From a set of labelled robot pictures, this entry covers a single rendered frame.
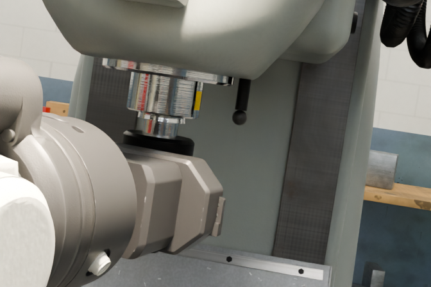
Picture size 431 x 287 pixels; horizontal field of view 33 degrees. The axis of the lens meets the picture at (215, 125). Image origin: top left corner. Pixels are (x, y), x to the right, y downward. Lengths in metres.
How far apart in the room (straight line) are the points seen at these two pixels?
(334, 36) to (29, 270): 0.37
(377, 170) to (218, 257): 3.36
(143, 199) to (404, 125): 4.38
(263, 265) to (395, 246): 3.97
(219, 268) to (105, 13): 0.50
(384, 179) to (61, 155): 3.89
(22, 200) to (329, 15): 0.37
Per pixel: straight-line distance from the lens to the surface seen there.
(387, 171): 4.17
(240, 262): 0.85
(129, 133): 0.47
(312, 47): 0.58
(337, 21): 0.58
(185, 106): 0.46
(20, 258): 0.26
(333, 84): 0.84
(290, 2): 0.40
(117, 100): 0.86
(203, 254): 0.86
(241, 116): 0.47
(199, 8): 0.39
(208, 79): 0.44
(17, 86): 0.31
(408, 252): 4.82
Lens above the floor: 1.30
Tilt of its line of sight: 3 degrees down
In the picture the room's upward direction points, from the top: 9 degrees clockwise
